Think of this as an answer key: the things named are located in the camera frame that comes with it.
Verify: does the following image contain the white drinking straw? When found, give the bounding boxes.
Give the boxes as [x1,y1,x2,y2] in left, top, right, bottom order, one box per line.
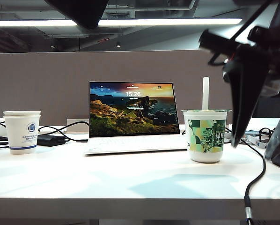
[202,76,211,110]

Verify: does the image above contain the black power adapter brick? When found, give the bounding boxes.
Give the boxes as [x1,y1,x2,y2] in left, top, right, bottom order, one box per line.
[37,135,70,147]

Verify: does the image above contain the green white drink cup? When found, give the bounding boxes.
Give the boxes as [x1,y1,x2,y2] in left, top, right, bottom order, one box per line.
[181,108,233,164]

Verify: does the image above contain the black charger cable with plug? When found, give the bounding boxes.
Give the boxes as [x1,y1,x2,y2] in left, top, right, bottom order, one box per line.
[225,127,267,225]

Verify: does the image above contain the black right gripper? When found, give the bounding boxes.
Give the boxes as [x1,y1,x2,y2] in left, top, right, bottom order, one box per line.
[198,25,280,148]

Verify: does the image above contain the white paper cup blue logo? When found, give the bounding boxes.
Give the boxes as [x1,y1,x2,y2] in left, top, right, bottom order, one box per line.
[4,114,41,155]

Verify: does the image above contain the white printed lanyard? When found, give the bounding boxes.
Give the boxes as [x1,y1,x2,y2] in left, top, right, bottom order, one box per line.
[242,135,267,149]

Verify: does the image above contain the black laptop power cable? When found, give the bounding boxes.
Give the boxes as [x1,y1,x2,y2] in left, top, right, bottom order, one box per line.
[38,121,89,143]

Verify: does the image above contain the grey desk partition panel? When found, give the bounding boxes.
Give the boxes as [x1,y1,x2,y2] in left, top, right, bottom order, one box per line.
[0,49,252,125]

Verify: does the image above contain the plain white paper cup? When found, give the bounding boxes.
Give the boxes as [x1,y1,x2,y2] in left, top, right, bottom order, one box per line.
[3,111,42,117]

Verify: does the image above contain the white laptop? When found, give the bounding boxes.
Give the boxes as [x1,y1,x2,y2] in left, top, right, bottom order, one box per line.
[83,81,190,156]

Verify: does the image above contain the long ceiling light bar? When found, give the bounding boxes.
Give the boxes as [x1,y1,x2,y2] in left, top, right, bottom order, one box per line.
[0,18,243,27]

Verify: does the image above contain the black eyeglasses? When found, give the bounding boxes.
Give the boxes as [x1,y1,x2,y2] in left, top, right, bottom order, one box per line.
[258,127,275,143]

